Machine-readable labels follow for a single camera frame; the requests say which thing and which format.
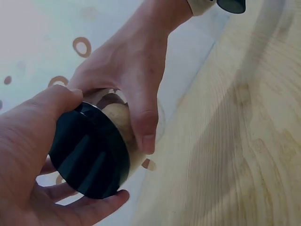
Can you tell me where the black wrist band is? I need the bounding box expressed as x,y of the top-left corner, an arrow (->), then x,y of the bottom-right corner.
215,0 -> 246,14

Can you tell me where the person's right hand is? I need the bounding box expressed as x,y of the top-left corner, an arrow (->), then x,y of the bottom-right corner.
67,0 -> 194,155

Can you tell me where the person's left hand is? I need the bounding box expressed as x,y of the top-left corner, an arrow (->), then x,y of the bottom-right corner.
0,84 -> 130,226

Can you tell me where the black round lid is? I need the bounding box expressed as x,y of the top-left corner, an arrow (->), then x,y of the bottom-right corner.
48,101 -> 131,200

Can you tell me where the shiny round jar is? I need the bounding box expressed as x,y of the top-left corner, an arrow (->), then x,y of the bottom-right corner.
83,87 -> 166,183

